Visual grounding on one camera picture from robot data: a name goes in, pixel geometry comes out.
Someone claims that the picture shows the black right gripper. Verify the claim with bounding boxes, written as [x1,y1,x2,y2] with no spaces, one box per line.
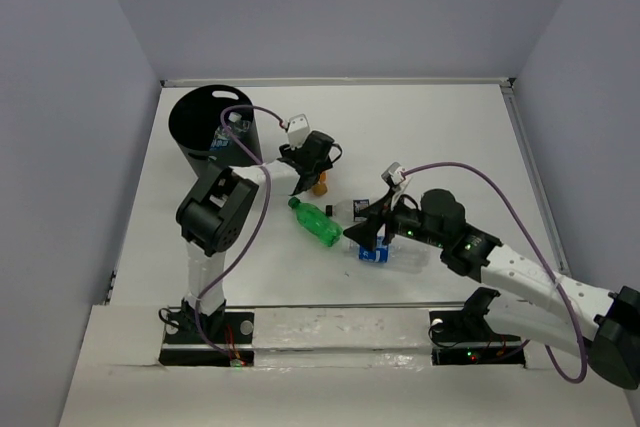
[341,188,446,253]

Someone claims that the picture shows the orange juice bottle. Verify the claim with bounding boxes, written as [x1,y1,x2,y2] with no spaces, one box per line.
[310,172,328,197]

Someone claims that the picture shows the clear bottle black label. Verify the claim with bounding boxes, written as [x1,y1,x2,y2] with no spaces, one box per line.
[325,198,371,224]

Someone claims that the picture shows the clear bottle blue label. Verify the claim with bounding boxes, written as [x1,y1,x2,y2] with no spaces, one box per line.
[340,236,430,274]

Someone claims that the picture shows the green plastic bottle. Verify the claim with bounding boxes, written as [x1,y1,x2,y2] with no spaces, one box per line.
[288,197,343,247]

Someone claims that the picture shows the clear crushed label-less bottle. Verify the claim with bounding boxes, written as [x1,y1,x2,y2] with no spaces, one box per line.
[218,112,251,140]

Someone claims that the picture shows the clear bottle blue-green label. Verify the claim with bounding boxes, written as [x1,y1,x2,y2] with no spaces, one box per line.
[209,132,234,152]

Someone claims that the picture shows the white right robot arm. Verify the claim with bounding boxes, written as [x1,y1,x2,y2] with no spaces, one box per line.
[345,189,639,390]

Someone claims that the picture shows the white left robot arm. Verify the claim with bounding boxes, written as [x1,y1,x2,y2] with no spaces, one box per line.
[162,130,340,342]

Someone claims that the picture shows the black plastic bin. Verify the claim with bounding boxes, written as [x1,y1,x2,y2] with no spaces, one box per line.
[168,85,262,176]

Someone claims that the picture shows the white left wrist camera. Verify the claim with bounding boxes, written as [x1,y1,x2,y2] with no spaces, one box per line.
[286,114,311,150]

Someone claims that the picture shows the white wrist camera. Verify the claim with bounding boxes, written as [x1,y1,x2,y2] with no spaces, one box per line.
[381,162,410,190]
[286,114,311,150]

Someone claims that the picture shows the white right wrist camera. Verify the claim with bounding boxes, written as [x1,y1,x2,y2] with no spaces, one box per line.
[381,162,410,190]

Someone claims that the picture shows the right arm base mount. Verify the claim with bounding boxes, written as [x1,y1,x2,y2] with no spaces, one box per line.
[428,310,526,367]

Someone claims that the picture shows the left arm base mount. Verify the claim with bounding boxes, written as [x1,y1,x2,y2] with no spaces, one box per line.
[158,304,255,367]

